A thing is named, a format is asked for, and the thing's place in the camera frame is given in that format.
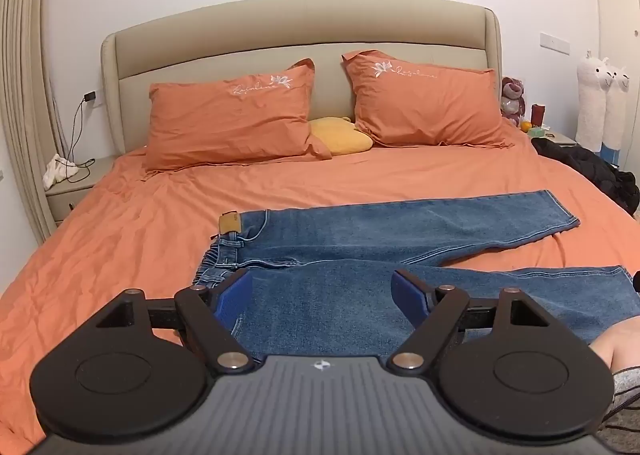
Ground grey knit garment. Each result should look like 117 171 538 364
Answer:
599 366 640 438

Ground white crumpled cloth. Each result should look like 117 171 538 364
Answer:
42 153 79 186

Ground small white alpaca plush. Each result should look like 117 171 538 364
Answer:
602 66 629 152

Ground white wall switch plate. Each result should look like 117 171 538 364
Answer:
539 32 571 55

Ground large white alpaca plush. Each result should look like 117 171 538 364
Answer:
575 50 612 154

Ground yellow cushion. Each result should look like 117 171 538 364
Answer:
307 116 375 156

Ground black jacket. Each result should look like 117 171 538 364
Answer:
531 137 640 216

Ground orange pillow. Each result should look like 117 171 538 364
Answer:
341 50 516 150
142 59 332 174

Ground beige upholstered headboard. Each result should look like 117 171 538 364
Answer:
100 0 502 156

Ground beige nightstand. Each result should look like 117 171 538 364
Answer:
542 127 582 148
45 156 119 228

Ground pink plush bear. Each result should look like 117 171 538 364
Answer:
500 76 527 128

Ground blue denim pants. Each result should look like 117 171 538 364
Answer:
194 190 636 364

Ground beige curtain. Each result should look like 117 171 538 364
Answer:
0 0 57 242

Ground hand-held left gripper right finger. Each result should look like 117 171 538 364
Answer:
386 268 551 376

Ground orange bed sheet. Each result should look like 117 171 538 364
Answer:
0 127 640 451

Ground black charger cable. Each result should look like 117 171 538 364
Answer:
66 96 97 170

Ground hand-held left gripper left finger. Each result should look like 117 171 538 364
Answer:
95 269 254 375

